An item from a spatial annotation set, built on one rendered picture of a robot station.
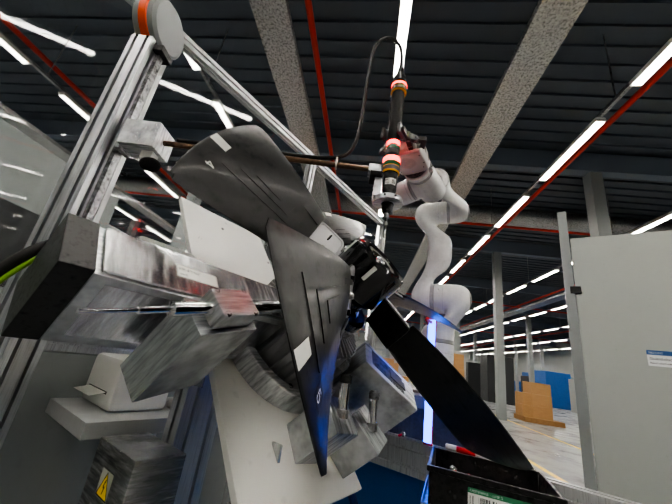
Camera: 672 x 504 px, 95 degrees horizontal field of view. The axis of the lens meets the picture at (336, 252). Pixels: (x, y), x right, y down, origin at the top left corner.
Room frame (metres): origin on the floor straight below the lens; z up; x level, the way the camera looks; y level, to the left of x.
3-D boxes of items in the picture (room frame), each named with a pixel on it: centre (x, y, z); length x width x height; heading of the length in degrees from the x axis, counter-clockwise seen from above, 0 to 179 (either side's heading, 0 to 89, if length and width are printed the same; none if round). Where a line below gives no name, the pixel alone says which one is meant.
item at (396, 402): (0.70, -0.11, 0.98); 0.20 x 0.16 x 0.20; 52
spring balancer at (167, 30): (0.68, 0.62, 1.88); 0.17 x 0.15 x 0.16; 142
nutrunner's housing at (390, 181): (0.65, -0.10, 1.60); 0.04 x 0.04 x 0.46
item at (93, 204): (0.68, 0.57, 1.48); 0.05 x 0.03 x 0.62; 177
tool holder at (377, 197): (0.65, -0.09, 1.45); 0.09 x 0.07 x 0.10; 87
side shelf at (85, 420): (0.89, 0.40, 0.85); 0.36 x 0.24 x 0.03; 142
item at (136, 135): (0.67, 0.52, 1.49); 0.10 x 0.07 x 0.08; 87
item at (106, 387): (0.85, 0.47, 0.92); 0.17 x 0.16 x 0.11; 52
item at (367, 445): (0.62, -0.08, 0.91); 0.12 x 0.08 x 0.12; 52
